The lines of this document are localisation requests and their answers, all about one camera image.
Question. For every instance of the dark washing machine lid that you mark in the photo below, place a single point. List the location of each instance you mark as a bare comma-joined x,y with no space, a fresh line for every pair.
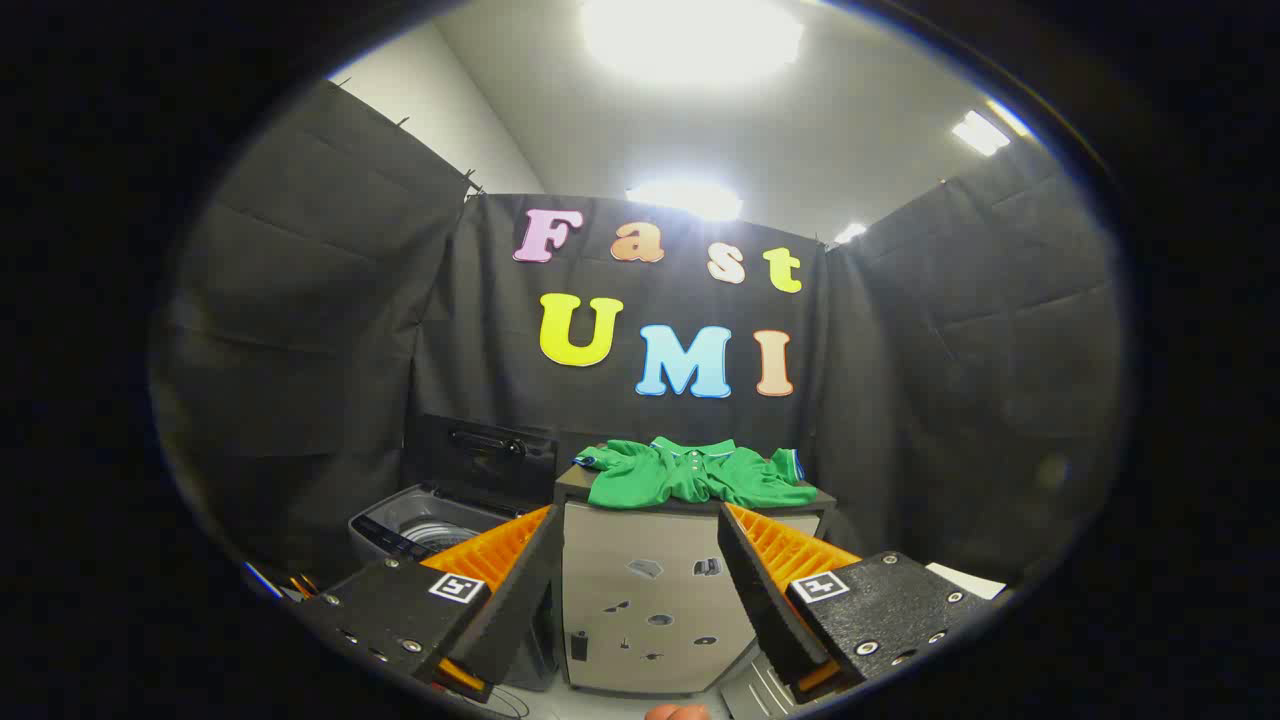
480,460

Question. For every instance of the ceiling light panel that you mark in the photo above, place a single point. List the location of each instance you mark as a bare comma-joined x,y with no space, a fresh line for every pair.
980,132
690,35
851,232
685,200

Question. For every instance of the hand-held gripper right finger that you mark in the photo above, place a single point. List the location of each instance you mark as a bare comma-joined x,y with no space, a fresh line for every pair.
765,590

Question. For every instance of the grey cabinet with dark top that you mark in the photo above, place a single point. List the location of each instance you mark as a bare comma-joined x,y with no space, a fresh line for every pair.
650,545

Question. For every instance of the green polo shirt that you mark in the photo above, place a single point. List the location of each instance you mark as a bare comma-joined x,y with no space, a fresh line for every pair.
700,480

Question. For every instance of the white flat board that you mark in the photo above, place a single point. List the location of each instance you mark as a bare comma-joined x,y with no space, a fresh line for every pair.
965,582

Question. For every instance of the grey washing machine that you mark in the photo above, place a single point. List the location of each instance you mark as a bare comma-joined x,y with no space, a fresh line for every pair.
400,520

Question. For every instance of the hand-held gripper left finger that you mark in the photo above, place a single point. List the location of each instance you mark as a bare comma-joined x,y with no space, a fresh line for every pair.
520,590

